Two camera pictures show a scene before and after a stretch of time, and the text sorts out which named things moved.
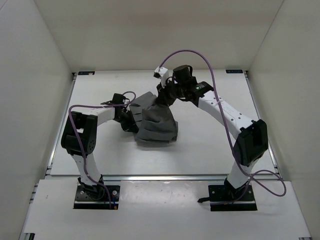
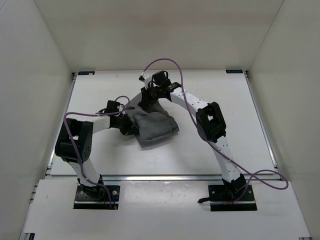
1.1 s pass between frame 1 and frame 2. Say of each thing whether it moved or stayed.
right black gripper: moved
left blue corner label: stayed
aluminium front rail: stayed
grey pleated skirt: moved
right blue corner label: stayed
